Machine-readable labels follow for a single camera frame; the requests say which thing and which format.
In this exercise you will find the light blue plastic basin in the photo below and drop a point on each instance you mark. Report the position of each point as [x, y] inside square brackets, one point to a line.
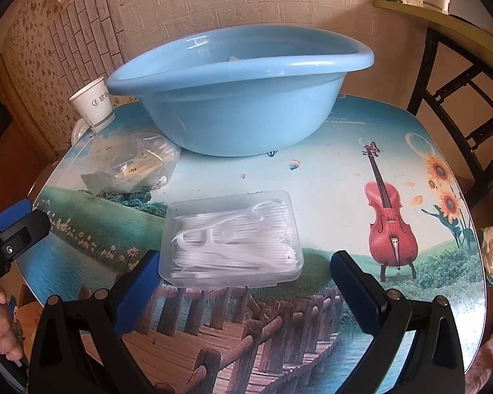
[246, 106]

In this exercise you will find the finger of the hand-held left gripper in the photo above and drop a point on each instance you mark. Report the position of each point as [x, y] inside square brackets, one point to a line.
[16, 227]

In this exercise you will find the person's left hand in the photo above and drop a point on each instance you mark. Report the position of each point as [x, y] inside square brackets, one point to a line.
[6, 332]

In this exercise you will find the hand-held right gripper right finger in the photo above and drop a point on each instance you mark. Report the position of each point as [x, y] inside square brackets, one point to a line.
[355, 285]

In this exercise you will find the pink cloth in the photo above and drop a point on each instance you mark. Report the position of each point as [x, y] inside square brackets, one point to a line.
[491, 357]

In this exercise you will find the clear bag of cotton swabs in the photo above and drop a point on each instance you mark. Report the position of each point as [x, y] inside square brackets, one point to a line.
[135, 164]

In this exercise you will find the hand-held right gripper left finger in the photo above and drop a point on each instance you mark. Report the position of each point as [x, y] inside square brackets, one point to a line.
[137, 287]

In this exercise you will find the clear box of floss picks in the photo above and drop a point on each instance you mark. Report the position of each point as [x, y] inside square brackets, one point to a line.
[230, 238]

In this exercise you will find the white paper cup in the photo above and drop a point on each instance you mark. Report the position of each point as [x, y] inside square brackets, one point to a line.
[94, 104]

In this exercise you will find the crumpled yellowish plastic bag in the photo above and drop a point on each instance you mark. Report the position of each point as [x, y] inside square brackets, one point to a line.
[492, 250]

